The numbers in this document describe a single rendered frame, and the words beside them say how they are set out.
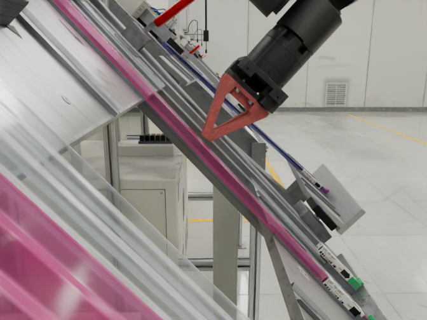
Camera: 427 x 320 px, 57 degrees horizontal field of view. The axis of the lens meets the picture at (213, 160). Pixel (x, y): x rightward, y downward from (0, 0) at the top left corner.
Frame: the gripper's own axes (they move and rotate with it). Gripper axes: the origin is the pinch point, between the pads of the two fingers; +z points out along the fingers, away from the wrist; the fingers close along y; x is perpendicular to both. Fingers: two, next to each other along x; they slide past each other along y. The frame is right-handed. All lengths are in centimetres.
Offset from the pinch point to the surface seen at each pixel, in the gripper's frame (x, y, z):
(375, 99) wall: 296, -746, -198
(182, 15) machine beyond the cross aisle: -65, -450, -36
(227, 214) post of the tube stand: 20.7, -38.3, 15.7
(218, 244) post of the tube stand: 24, -39, 23
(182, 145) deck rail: -0.6, -8.3, 4.9
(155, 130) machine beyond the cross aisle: 1, -443, 90
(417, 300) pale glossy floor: 131, -104, 5
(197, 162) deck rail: 2.8, -8.3, 5.4
